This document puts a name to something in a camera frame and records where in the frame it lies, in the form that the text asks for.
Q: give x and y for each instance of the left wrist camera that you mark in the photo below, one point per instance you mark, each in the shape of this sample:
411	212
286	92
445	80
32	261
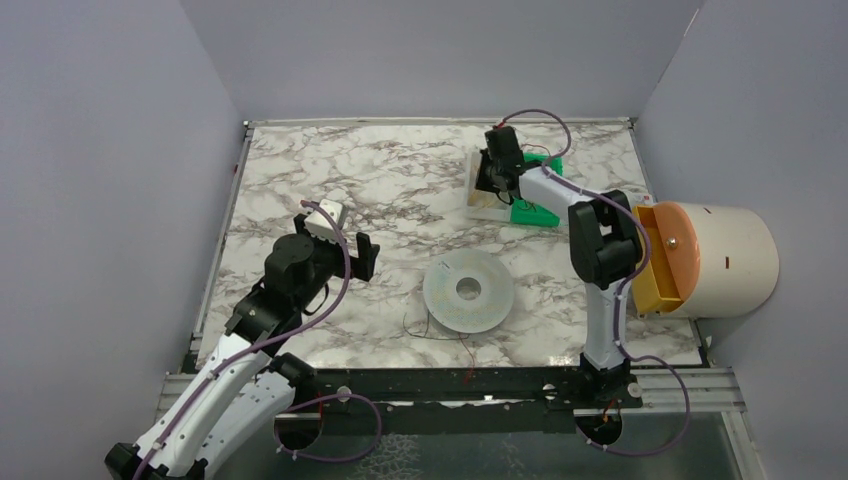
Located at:
325	226

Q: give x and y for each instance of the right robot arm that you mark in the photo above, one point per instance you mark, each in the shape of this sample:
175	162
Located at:
604	244

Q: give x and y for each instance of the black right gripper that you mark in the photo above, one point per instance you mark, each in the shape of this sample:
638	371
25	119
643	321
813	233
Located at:
496	175

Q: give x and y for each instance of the green plastic bin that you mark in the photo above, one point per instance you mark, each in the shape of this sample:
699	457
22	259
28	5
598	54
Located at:
526	213

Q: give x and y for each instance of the black mounting rail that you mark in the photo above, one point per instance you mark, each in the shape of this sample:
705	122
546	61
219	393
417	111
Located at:
341	402

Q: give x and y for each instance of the white and orange cylinder container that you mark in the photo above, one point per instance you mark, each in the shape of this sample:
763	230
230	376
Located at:
706	261

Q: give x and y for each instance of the white translucent plastic bin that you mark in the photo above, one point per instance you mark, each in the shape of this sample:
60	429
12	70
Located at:
479	204

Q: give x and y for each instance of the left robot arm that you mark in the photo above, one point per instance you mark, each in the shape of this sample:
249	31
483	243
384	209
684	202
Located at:
247	379

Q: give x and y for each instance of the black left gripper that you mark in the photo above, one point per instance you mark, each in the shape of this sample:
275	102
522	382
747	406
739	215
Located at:
342	253

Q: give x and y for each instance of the white perforated filament spool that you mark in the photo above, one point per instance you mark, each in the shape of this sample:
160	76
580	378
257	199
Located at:
468	291

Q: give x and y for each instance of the white paper label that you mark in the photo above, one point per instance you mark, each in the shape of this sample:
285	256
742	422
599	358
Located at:
641	198

